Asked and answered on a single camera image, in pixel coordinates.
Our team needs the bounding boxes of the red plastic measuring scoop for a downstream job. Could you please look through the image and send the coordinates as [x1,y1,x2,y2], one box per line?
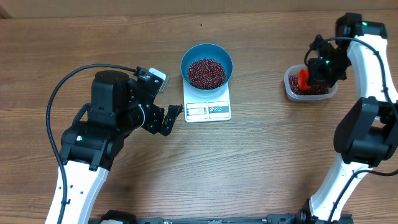
[297,69,311,90]

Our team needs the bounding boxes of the blue plastic bowl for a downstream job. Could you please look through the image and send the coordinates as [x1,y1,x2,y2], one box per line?
[180,44,234,85]

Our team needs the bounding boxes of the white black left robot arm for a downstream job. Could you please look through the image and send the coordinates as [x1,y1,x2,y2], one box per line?
[46,67,183,223]

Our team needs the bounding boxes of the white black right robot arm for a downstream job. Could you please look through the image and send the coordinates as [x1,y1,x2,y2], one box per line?
[295,12,397,223]

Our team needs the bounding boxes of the white digital kitchen scale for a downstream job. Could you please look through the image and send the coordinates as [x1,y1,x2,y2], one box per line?
[183,81,232,123]

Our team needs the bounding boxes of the red adzuki beans in bowl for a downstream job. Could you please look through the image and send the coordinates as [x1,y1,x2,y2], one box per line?
[187,58,226,90]

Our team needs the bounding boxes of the clear plastic bean container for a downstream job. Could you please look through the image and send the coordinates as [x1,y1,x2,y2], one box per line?
[284,65,338,102]

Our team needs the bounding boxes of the red adzuki beans in container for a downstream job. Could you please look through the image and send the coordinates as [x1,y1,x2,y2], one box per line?
[289,76,329,95]

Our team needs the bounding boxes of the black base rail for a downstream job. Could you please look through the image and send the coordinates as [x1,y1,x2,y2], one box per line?
[88,210,354,224]

